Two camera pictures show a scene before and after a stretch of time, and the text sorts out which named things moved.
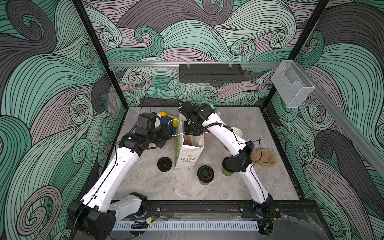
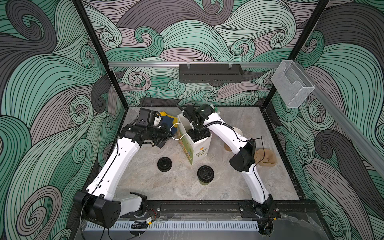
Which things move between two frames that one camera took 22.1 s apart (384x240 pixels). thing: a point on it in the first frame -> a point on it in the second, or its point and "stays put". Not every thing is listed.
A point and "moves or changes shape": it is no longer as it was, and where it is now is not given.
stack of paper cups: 238,132 stays put
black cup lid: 164,164 stays put
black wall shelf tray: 210,73 stays put
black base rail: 226,210 stays put
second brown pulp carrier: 268,157 stays put
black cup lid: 205,173 -> 195,134
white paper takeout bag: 186,156 moves or changes shape
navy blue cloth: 168,121 stays put
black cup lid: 227,164 -> 205,173
